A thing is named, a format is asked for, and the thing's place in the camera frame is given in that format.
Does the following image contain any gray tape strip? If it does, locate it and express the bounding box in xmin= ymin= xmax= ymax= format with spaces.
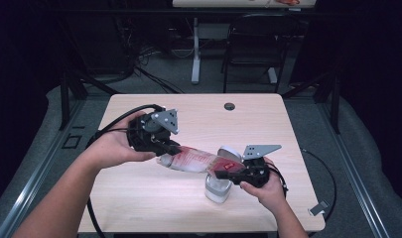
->
xmin=308 ymin=199 xmax=331 ymax=217

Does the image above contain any black folding chair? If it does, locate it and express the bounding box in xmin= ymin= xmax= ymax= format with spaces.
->
xmin=221 ymin=13 xmax=304 ymax=94

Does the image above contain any person's right hand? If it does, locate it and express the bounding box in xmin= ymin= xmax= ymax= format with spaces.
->
xmin=240 ymin=158 xmax=288 ymax=212

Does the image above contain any aluminium floor rail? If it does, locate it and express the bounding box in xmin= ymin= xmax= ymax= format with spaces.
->
xmin=316 ymin=98 xmax=391 ymax=238
xmin=0 ymin=98 xmax=87 ymax=238

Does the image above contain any black metal stand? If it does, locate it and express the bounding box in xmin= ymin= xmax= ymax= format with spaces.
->
xmin=59 ymin=68 xmax=120 ymax=132
xmin=281 ymin=65 xmax=341 ymax=135

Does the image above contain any white desk leg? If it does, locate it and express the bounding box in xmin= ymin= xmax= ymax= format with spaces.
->
xmin=191 ymin=17 xmax=202 ymax=85
xmin=267 ymin=66 xmax=279 ymax=85

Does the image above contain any clear jar with gray lid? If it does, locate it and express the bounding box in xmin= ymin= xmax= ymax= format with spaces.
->
xmin=203 ymin=145 xmax=243 ymax=204

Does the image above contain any person's left hand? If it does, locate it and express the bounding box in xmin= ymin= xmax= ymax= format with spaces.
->
xmin=87 ymin=111 xmax=157 ymax=170

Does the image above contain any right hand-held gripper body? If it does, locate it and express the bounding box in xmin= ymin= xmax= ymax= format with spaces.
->
xmin=241 ymin=144 xmax=283 ymax=188

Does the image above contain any black square floor socket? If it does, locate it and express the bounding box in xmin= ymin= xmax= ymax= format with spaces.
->
xmin=62 ymin=133 xmax=83 ymax=150

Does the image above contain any light wooden desk top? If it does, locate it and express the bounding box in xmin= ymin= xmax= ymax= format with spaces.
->
xmin=172 ymin=0 xmax=317 ymax=9

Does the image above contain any red and white refill pouch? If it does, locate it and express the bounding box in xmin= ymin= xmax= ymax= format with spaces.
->
xmin=157 ymin=145 xmax=246 ymax=177

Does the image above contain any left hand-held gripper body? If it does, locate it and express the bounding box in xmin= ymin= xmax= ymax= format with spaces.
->
xmin=127 ymin=108 xmax=181 ymax=154

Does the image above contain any bundle of floor cables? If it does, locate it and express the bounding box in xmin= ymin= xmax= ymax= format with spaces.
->
xmin=115 ymin=19 xmax=187 ymax=95

